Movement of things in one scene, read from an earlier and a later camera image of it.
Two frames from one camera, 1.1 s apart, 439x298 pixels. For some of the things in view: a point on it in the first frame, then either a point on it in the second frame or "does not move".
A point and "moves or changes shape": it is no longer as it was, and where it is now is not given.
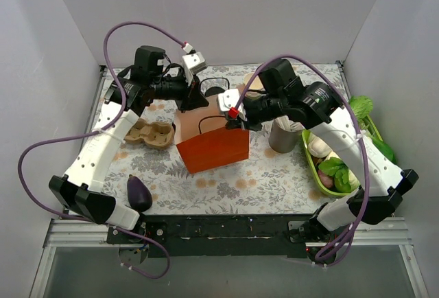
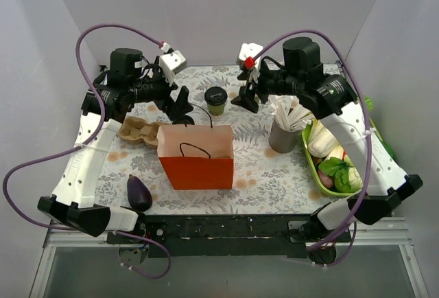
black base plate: x=215 y=235 does not move
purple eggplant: x=138 y=195 does not move
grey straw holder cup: x=283 y=141 does not move
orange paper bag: x=204 y=141 moves or changes shape
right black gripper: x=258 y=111 → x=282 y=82
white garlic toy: x=354 y=182 does not move
